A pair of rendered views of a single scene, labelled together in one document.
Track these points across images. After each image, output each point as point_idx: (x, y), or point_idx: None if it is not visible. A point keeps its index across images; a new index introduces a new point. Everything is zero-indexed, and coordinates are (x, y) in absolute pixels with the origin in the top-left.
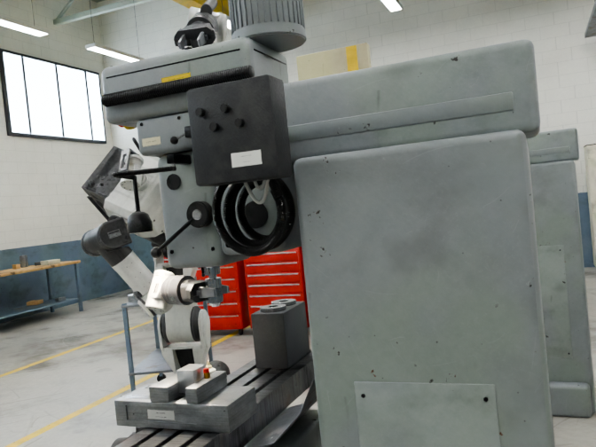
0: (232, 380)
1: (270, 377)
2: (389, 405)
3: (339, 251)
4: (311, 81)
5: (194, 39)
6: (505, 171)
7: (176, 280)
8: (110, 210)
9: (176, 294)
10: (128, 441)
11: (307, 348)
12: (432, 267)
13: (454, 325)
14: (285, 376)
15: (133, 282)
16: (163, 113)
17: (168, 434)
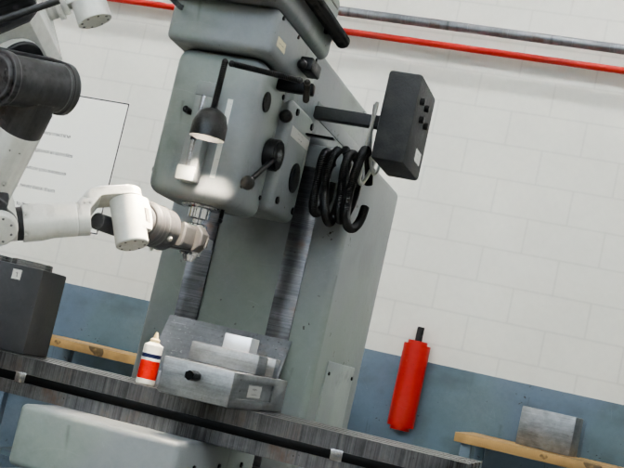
0: (68, 366)
1: (79, 366)
2: (331, 383)
3: (353, 244)
4: (335, 72)
5: None
6: (391, 217)
7: (175, 214)
8: (36, 33)
9: (178, 234)
10: (284, 419)
11: None
12: (365, 274)
13: (357, 320)
14: (84, 366)
15: (19, 177)
16: (295, 21)
17: (269, 413)
